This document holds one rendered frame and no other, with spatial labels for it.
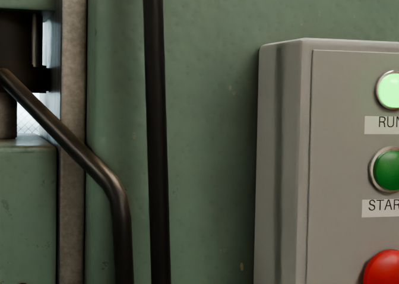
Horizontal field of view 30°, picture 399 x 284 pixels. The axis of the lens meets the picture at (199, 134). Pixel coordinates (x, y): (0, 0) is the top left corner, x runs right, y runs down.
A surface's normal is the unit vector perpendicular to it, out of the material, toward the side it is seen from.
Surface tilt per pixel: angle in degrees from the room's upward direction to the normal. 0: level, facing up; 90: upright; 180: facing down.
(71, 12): 90
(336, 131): 90
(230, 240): 90
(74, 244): 90
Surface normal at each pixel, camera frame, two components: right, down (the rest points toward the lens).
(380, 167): -0.22, 0.00
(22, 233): 0.29, 0.06
